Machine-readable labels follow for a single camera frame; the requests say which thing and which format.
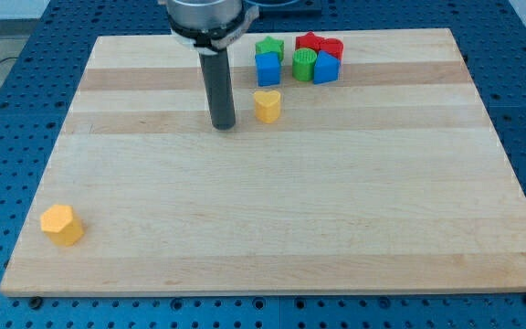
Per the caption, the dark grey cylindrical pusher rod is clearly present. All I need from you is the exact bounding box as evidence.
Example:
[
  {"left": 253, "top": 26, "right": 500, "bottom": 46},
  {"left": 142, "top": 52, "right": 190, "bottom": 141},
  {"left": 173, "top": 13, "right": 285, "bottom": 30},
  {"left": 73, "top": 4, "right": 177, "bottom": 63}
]
[{"left": 199, "top": 49, "right": 236, "bottom": 130}]

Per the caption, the yellow heart block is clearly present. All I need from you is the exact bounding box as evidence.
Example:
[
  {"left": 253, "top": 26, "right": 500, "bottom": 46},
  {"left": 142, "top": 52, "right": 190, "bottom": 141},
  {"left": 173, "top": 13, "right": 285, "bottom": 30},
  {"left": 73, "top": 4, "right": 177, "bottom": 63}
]
[{"left": 253, "top": 90, "right": 281, "bottom": 123}]

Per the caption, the red heart block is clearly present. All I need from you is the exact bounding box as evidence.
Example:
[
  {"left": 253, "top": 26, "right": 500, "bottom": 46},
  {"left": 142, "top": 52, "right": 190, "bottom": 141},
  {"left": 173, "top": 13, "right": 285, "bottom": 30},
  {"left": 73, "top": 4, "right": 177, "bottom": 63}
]
[{"left": 320, "top": 38, "right": 344, "bottom": 60}]

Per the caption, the yellow hexagon block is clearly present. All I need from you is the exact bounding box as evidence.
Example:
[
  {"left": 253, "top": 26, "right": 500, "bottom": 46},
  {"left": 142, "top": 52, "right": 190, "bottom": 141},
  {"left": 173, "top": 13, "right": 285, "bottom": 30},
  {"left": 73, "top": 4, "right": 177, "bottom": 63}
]
[{"left": 40, "top": 204, "right": 85, "bottom": 247}]

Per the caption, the blue cube block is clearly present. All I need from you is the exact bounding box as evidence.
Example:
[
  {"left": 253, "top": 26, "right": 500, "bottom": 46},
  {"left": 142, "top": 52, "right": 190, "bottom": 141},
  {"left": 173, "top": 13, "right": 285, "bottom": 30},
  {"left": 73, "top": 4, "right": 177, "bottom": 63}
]
[{"left": 255, "top": 52, "right": 281, "bottom": 87}]

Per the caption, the green star block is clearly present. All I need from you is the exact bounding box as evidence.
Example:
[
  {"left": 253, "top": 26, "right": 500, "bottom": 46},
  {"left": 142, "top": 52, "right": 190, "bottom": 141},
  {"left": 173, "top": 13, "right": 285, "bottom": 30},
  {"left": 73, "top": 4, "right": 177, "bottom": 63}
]
[{"left": 255, "top": 36, "right": 284, "bottom": 62}]

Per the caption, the green cylinder block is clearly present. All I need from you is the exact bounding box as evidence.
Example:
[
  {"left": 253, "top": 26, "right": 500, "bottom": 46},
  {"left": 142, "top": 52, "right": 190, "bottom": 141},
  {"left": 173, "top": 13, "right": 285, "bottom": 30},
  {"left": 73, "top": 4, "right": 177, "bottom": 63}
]
[{"left": 292, "top": 48, "right": 317, "bottom": 81}]

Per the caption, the red star block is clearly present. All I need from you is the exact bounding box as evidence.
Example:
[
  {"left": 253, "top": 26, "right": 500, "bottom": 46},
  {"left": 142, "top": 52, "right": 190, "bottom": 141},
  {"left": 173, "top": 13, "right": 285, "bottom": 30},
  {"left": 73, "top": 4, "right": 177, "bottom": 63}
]
[{"left": 295, "top": 31, "right": 324, "bottom": 53}]

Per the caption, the blue pentagon block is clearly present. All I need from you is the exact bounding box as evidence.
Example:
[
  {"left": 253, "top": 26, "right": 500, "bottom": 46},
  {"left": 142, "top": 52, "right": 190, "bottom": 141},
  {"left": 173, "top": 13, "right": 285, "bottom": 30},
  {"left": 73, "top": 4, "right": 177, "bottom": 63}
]
[{"left": 313, "top": 50, "right": 341, "bottom": 84}]

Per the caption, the light wooden board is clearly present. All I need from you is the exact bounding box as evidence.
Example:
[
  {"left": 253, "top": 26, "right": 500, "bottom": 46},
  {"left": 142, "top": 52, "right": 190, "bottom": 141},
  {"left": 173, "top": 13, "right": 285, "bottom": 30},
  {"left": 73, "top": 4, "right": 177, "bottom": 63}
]
[{"left": 0, "top": 28, "right": 526, "bottom": 297}]

